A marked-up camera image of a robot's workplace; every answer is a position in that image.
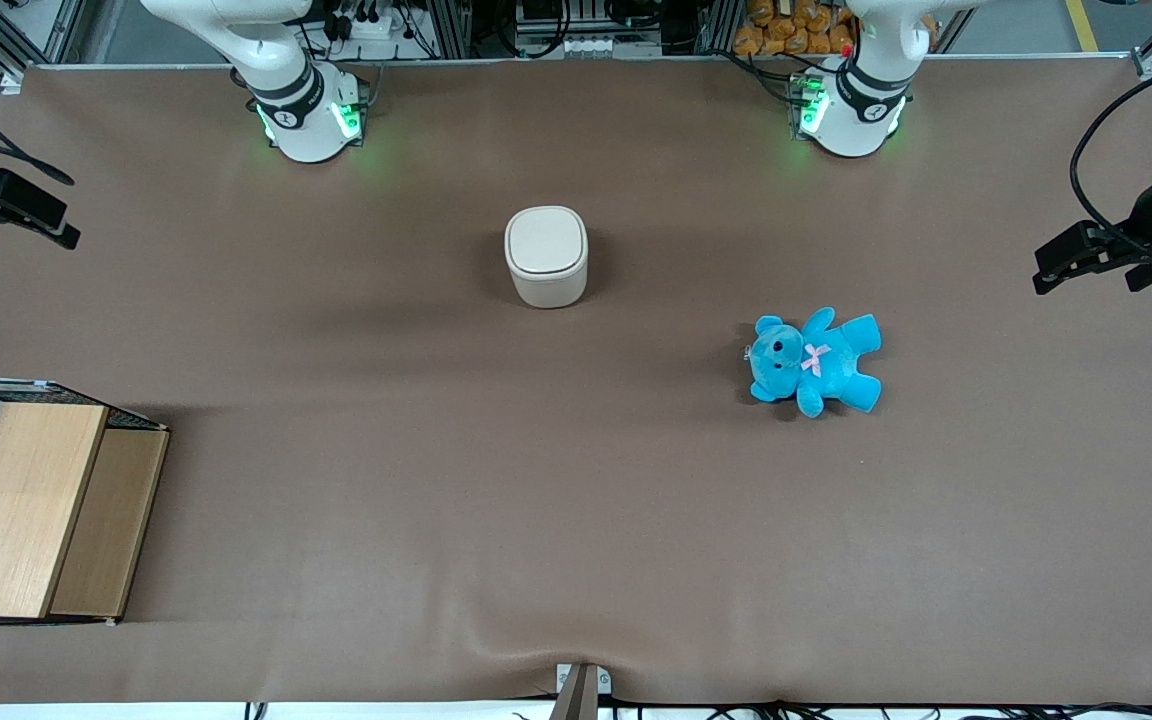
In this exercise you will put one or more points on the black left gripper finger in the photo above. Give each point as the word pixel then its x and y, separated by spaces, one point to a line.
pixel 1066 278
pixel 1081 243

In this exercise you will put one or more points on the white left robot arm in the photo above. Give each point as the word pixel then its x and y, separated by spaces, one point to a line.
pixel 861 100

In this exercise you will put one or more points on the brown table cloth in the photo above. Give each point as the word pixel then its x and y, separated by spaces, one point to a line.
pixel 576 500

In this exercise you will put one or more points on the metal camera bracket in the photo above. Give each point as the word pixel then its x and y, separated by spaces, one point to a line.
pixel 581 692

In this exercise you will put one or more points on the beige trash can lid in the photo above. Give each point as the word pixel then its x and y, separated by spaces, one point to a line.
pixel 546 240

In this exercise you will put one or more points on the beige plastic trash can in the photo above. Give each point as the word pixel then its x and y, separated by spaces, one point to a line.
pixel 546 285

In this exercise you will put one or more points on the wooden shelf box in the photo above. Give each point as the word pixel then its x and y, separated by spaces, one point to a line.
pixel 31 510

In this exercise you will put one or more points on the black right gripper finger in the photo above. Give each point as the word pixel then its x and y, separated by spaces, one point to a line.
pixel 28 198
pixel 58 236

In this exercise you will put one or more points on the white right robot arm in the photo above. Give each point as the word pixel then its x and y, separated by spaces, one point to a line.
pixel 288 95

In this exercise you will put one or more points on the orange plush toys pile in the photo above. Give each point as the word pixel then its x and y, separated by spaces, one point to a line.
pixel 791 30

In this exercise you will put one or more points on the white power strip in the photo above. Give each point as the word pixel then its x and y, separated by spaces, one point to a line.
pixel 371 25

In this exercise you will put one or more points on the blue teddy bear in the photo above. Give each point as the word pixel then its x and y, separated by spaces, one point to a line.
pixel 816 360

